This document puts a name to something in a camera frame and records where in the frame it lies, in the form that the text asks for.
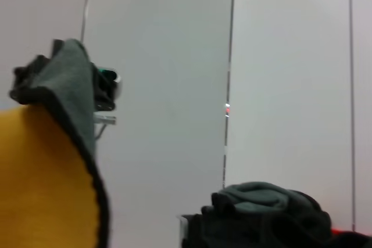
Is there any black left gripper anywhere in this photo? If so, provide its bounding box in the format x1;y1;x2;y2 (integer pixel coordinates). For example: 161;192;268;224
92;69;117;112

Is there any yellow and grey towel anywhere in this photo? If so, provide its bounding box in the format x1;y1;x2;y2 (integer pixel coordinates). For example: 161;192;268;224
0;38;113;248

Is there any grey perforated storage box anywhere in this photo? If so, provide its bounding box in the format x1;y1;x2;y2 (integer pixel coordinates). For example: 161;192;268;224
177;214;204;248

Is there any grey-green towel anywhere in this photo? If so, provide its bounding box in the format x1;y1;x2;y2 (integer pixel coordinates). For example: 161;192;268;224
216;182;294;217

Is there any black cloth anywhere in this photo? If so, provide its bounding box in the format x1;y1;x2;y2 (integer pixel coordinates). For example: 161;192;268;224
199;191;372;248

